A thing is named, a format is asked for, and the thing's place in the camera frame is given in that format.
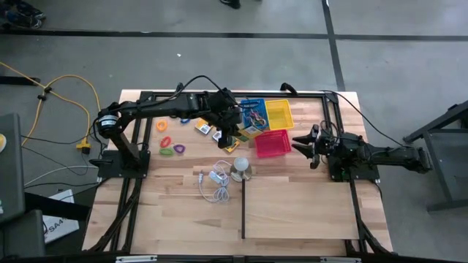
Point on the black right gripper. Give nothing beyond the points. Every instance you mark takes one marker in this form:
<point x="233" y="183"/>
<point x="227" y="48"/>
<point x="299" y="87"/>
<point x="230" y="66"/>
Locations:
<point x="323" y="146"/>

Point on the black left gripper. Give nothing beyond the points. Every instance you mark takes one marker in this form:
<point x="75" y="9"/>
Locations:
<point x="223" y="107"/>

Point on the blue plastic basket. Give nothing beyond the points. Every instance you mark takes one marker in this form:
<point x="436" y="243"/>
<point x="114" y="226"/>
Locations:
<point x="244" y="109"/>

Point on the large tan rubber band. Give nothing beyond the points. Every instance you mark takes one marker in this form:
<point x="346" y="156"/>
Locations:
<point x="252" y="111"/>

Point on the brown rubber band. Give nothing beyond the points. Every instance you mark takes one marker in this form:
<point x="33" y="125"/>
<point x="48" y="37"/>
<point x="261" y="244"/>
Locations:
<point x="257" y="120"/>

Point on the red rubber band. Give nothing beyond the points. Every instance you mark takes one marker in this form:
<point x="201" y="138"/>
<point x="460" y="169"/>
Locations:
<point x="256" y="116"/>

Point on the green rubber band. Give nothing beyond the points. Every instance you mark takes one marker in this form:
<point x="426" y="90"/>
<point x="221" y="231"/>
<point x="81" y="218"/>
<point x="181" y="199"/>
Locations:
<point x="262" y="121"/>

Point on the yellow plastic basket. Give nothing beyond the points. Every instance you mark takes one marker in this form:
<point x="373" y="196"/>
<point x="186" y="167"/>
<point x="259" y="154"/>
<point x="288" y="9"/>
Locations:
<point x="279" y="115"/>

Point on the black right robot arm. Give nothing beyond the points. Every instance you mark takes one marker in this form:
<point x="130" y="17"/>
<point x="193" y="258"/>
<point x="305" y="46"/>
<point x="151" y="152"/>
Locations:
<point x="384" y="157"/>

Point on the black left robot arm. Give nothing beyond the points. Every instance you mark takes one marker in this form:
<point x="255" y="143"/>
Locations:
<point x="164" y="107"/>

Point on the red plastic basket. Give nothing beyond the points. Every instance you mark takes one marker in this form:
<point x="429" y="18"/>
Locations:
<point x="273" y="143"/>

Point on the white light bulb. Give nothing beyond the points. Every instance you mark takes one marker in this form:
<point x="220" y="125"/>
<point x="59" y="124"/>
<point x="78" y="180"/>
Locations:
<point x="241" y="163"/>

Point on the white printed box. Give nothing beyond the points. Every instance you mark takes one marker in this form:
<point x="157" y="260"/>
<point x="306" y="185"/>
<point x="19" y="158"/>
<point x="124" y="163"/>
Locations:
<point x="60" y="223"/>

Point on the black flat floor bar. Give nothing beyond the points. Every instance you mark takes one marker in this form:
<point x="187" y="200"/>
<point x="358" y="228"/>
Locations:
<point x="18" y="80"/>

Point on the dark grey case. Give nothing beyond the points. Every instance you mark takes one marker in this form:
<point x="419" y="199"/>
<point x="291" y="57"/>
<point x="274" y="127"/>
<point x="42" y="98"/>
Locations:
<point x="11" y="171"/>

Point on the round yellow sticker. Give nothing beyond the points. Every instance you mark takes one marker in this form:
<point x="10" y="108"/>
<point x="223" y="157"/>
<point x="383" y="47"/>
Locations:
<point x="2" y="143"/>

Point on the dark grey block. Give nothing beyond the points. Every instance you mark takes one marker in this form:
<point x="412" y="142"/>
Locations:
<point x="22" y="233"/>

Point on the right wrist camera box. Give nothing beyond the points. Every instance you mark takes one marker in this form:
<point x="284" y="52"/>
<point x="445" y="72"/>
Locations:
<point x="314" y="162"/>

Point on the black metal table frame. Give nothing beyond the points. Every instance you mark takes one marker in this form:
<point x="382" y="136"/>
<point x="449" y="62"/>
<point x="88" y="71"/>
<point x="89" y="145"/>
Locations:
<point x="292" y="94"/>

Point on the silver metal bracket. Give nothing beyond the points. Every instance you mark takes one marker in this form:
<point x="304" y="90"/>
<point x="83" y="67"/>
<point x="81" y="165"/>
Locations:
<point x="136" y="259"/>
<point x="340" y="259"/>

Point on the black metal cart frame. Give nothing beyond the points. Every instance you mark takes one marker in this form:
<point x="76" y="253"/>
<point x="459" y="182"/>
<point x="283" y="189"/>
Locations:
<point x="446" y="164"/>

